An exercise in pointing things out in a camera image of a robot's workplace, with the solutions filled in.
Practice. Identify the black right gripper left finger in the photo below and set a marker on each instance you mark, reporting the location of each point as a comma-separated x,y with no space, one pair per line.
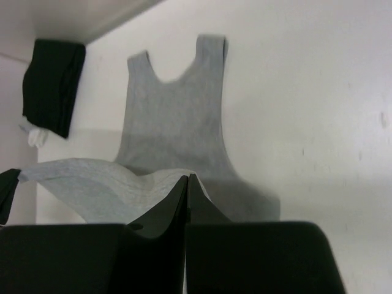
144,256

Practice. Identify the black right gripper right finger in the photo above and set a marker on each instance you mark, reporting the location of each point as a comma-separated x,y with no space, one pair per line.
223,256

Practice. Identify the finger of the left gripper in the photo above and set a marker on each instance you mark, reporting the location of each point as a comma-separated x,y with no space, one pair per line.
8,184

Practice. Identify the grey tank top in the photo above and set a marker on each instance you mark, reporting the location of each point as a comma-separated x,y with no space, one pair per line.
170,130

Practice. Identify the folded black tank top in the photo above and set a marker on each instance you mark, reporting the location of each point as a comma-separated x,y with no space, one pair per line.
50,84

